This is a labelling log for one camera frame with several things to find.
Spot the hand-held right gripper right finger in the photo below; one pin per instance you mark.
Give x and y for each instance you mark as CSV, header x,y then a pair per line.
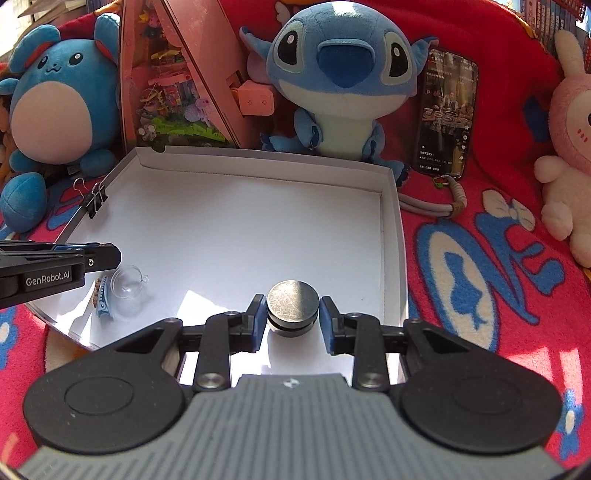
x,y
328,325

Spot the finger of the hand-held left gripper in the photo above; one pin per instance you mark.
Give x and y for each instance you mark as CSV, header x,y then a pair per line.
x,y
51,246
104,263

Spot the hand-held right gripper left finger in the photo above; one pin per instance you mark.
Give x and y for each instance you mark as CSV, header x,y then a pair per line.
x,y
255,323

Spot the clear plastic half sphere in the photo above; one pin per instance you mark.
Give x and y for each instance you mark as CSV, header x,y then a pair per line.
x,y
127,284

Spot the blue hair clip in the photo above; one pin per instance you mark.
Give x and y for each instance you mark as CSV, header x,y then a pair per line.
x,y
102,300

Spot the black round cap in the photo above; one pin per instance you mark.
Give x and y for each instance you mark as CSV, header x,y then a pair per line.
x,y
293,302

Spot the white cardboard box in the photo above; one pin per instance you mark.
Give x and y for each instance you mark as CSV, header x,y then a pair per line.
x,y
240,230

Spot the black binder clip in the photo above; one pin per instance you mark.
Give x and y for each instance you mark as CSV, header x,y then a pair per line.
x,y
94,198

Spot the round blue mouse plush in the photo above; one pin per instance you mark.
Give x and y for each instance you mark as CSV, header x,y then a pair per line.
x,y
60,120

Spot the pink triangular toy house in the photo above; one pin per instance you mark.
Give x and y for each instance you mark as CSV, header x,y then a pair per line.
x,y
194,83

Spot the small pink box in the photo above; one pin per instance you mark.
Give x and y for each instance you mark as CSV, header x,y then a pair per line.
x,y
254,98

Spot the black smartphone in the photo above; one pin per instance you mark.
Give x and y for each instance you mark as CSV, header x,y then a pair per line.
x,y
445,115

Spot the blue alien plush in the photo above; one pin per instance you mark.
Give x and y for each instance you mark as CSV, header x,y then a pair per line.
x,y
341,78

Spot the pink rabbit plush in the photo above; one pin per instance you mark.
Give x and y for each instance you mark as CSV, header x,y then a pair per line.
x,y
570,138

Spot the row of books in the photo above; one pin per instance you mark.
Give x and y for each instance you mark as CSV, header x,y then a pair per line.
x,y
558,18

